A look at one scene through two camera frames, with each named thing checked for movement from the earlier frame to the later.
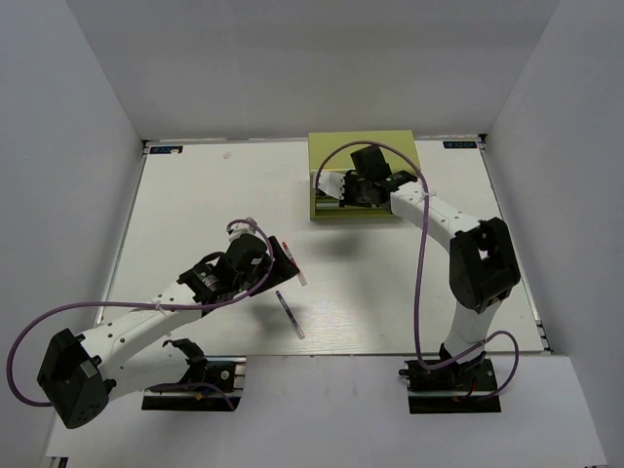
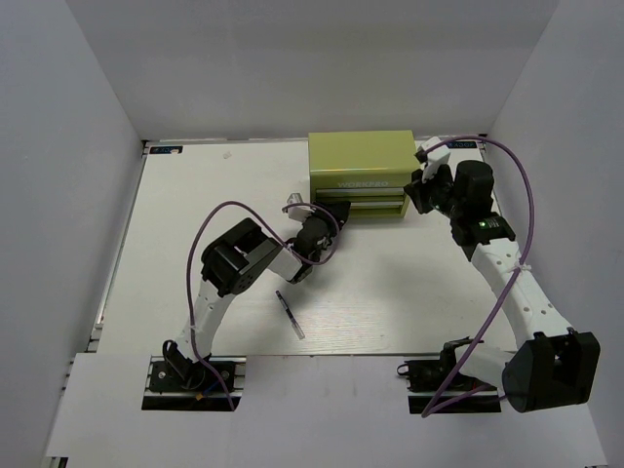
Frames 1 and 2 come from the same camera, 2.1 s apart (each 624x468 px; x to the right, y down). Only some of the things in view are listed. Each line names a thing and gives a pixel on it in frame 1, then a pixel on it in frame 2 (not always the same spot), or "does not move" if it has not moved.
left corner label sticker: x=166 y=149 does not move
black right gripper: x=348 y=200 → x=418 y=189
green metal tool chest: x=331 y=152 does not move
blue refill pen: x=290 y=316 does not move
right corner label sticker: x=460 y=144 does not move
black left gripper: x=284 y=268 → x=339 y=209
